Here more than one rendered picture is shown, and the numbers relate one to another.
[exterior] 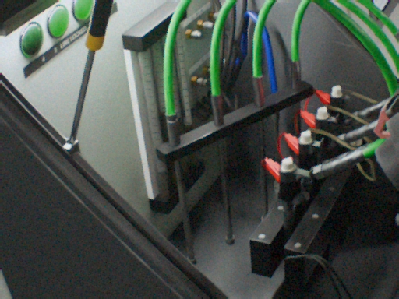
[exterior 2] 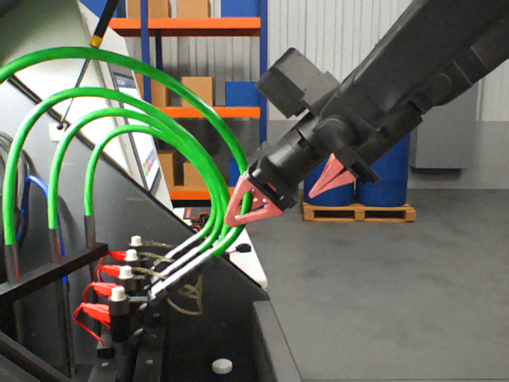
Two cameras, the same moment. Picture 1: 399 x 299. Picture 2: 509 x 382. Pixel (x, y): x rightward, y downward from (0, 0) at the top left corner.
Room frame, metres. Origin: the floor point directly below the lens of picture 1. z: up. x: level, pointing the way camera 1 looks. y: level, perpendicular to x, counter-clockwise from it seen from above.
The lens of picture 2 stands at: (0.31, 0.12, 1.37)
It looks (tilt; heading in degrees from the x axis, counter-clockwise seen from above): 12 degrees down; 321
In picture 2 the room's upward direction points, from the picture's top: straight up
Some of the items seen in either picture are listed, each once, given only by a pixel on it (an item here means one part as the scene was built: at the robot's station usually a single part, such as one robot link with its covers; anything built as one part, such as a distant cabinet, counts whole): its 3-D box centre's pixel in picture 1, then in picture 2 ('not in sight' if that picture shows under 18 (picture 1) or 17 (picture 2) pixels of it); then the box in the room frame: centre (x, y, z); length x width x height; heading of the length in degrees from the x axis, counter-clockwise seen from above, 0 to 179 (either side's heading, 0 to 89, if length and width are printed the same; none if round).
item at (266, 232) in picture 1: (314, 217); (135, 378); (0.99, -0.19, 0.91); 0.34 x 0.10 x 0.15; 148
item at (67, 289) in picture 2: (277, 149); (69, 329); (1.19, -0.15, 0.93); 0.02 x 0.02 x 0.19; 58
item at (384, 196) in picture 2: not in sight; (354, 170); (3.87, -4.32, 0.51); 1.20 x 0.85 x 1.02; 49
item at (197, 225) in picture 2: not in sight; (207, 222); (1.44, -0.64, 1.01); 0.23 x 0.11 x 0.06; 148
